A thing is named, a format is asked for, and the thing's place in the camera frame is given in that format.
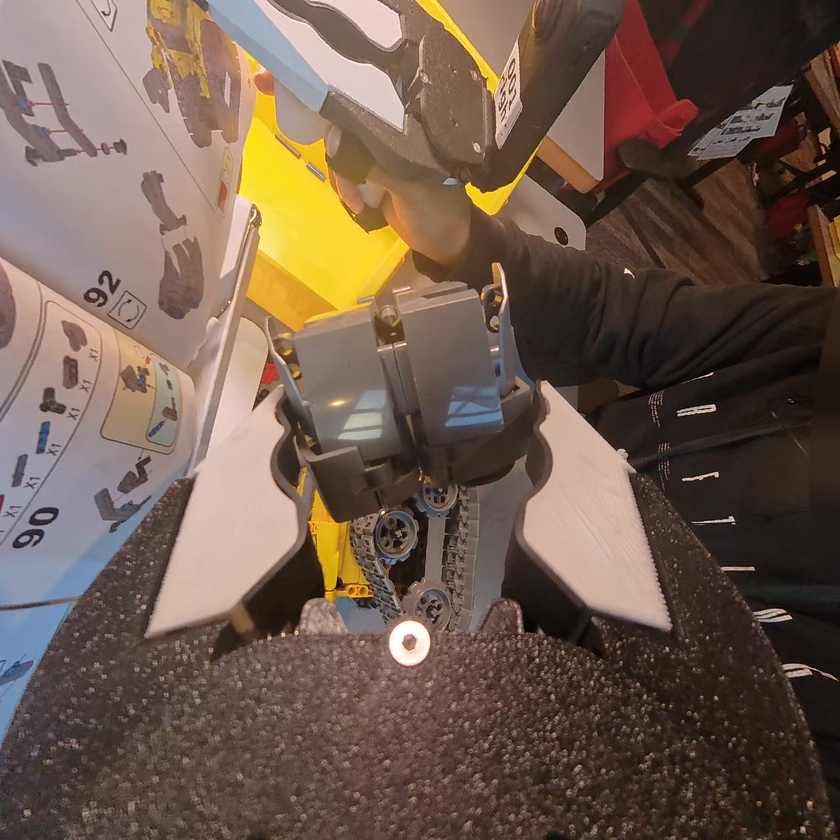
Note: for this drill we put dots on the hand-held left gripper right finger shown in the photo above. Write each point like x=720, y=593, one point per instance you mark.
x=590, y=538

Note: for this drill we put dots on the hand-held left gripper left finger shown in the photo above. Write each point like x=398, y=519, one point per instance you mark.
x=229, y=525

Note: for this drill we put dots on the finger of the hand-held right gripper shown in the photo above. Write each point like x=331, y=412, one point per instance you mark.
x=367, y=19
x=295, y=46

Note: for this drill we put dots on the yellow toy robot body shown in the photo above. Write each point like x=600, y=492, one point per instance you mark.
x=394, y=538

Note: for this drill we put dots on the grey Lego engine assembly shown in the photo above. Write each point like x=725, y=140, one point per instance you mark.
x=348, y=380

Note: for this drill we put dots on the person's right forearm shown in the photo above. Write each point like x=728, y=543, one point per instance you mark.
x=623, y=321

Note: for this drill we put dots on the person's right hand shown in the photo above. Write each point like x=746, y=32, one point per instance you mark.
x=433, y=216

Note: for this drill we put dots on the small grey pin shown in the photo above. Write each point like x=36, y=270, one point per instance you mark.
x=287, y=145

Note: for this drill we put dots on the yellow plastic bin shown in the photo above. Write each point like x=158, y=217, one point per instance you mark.
x=308, y=229
x=499, y=197

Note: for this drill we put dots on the small blue pin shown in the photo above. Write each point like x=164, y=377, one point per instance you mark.
x=315, y=172

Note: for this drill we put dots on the grey table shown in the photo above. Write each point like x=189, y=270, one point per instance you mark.
x=577, y=131

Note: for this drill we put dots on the red bin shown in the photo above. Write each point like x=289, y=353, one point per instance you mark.
x=636, y=98

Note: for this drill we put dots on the printed paper sheet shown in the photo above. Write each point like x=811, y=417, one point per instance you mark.
x=748, y=121

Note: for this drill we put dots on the instruction booklet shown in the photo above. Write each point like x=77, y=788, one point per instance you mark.
x=79, y=262

